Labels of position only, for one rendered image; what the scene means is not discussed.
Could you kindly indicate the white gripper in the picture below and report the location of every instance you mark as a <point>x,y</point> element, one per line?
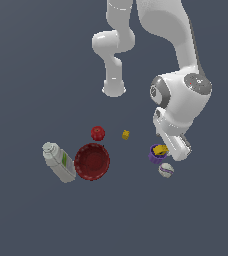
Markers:
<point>174,141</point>

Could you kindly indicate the yellow toy piece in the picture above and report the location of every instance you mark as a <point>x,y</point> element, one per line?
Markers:
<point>160,150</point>

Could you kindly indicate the purple ribbed cup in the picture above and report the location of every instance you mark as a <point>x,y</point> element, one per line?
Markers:
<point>155,156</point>

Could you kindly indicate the white ball with purple stripe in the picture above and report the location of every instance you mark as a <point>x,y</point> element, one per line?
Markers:
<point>166,170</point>

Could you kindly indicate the small yellow block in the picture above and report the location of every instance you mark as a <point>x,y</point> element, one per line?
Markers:
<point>125,134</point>

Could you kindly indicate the dark red round bowl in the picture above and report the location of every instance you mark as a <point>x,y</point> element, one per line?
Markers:
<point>92,162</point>

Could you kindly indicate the white bottle with green label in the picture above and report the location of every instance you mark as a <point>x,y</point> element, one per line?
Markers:
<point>59,162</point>

